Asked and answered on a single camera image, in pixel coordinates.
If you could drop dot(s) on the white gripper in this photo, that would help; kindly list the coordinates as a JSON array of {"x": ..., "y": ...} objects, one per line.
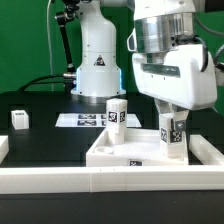
[{"x": 185, "y": 78}]

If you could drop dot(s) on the white square table top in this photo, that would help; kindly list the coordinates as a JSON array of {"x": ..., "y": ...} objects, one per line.
[{"x": 141, "y": 147}]

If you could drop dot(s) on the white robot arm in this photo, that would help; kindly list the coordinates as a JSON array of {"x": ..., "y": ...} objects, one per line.
[{"x": 160, "y": 25}]

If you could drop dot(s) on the white U-shaped obstacle fence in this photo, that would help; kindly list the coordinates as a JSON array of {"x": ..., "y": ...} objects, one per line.
[{"x": 106, "y": 179}]

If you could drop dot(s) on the white sheet with tag markers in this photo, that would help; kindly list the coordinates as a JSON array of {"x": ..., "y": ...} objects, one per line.
[{"x": 91, "y": 120}]

